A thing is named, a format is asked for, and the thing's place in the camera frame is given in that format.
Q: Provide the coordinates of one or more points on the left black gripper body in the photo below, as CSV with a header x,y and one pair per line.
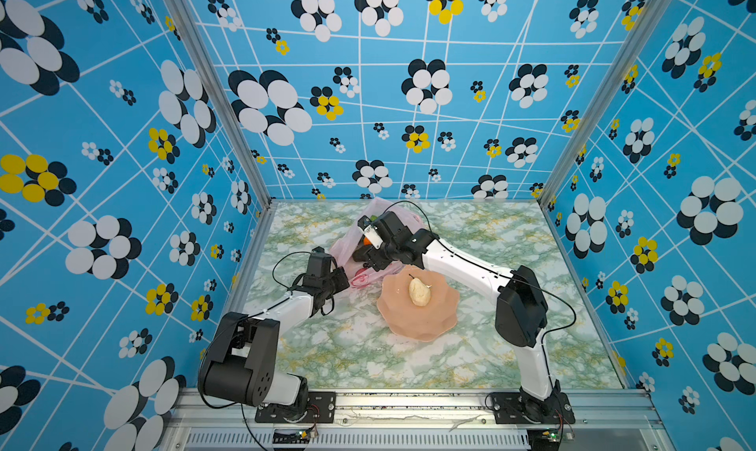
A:
x,y
337,283

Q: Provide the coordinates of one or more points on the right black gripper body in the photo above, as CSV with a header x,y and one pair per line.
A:
x,y
382,256

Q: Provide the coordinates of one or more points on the pink plastic bag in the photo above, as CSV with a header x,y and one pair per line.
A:
x,y
350,252

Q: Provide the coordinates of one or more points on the beige pear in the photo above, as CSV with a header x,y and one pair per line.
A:
x,y
419,292

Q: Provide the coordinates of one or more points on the pink wavy plate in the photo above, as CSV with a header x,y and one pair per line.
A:
x,y
423,324

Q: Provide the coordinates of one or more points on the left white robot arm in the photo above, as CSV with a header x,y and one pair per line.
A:
x,y
240,365

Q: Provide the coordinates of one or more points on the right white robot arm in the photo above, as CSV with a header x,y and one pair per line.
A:
x,y
519,302

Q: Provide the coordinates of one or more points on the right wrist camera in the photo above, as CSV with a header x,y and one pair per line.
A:
x,y
371,234

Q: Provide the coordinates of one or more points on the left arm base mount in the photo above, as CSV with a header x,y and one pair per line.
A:
x,y
318,407

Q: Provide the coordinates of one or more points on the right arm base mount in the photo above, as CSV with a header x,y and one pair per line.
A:
x,y
519,408

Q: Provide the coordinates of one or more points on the left corner aluminium post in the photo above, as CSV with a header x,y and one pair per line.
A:
x,y
200,57

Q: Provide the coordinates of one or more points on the corner aluminium post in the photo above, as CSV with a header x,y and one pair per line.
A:
x,y
626,57
200,57

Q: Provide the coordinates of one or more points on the aluminium front rail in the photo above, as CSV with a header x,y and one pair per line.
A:
x,y
416,419

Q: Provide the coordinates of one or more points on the right corner aluminium post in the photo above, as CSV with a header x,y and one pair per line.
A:
x,y
626,57

